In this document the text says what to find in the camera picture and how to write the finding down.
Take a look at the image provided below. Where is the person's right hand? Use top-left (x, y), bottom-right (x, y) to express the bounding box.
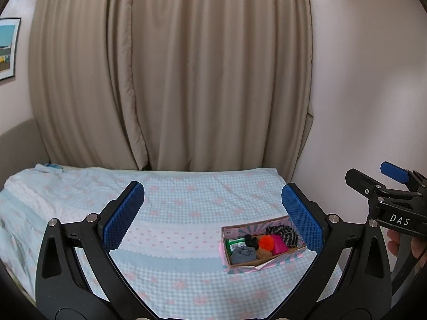
top-left (387, 229), bottom-right (427, 267)

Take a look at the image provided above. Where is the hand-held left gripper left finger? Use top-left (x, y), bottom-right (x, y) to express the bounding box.
top-left (35, 182), bottom-right (157, 320)

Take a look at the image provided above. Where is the black patterned scrunchie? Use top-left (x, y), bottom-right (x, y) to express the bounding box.
top-left (266, 224), bottom-right (299, 249)

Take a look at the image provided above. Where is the pink cardboard box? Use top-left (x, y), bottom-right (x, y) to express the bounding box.
top-left (218, 215), bottom-right (308, 275)

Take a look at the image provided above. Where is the grey sock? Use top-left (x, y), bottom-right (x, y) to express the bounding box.
top-left (230, 246), bottom-right (257, 265)

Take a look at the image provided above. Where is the orange pompom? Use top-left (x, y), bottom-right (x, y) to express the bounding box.
top-left (258, 235), bottom-right (276, 253)

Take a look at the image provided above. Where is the framed wall picture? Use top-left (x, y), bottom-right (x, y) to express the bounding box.
top-left (0, 17), bottom-right (22, 81)

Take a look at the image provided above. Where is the beige bed headboard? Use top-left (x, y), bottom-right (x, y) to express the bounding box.
top-left (0, 117), bottom-right (51, 187)

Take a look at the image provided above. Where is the light blue checked blanket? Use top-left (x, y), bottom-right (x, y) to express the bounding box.
top-left (0, 165), bottom-right (344, 317)

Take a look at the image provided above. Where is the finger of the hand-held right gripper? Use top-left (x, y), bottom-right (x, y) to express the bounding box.
top-left (345, 168), bottom-right (427, 205)
top-left (380, 162), bottom-right (427, 192)

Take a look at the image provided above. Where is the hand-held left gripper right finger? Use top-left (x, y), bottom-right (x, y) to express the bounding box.
top-left (270, 183), bottom-right (392, 320)

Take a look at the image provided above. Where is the beige curtain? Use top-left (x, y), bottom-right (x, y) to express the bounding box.
top-left (28, 0), bottom-right (314, 174)

